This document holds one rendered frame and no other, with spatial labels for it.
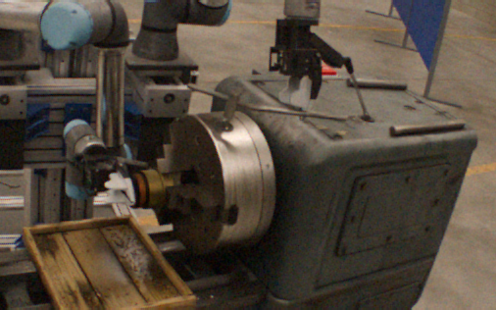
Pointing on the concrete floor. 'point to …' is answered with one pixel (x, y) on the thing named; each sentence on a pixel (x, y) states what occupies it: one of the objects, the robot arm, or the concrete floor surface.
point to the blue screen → (422, 33)
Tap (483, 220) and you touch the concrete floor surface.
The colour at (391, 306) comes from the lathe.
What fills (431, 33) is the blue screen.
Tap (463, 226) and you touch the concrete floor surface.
